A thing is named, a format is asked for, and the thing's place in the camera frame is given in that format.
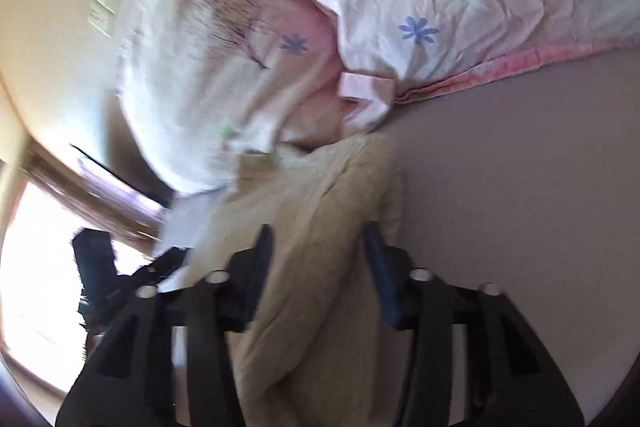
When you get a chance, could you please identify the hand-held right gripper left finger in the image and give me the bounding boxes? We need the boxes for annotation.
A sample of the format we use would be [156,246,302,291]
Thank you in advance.
[55,224,275,427]

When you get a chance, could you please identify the white printed pillow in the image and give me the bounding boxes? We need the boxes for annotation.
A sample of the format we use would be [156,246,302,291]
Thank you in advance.
[114,0,346,195]

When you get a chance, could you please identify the white wall switch plate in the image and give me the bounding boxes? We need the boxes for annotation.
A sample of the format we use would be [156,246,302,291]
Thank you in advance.
[86,0,125,38]

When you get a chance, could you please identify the cream yellow small garment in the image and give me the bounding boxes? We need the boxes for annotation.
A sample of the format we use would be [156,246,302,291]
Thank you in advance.
[226,133,407,427]

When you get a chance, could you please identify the brown wooden window frame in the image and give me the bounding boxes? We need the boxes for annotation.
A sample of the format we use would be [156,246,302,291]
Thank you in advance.
[19,144,168,253]

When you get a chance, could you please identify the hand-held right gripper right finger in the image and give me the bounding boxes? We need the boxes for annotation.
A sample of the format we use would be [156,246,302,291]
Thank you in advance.
[362,223,585,427]

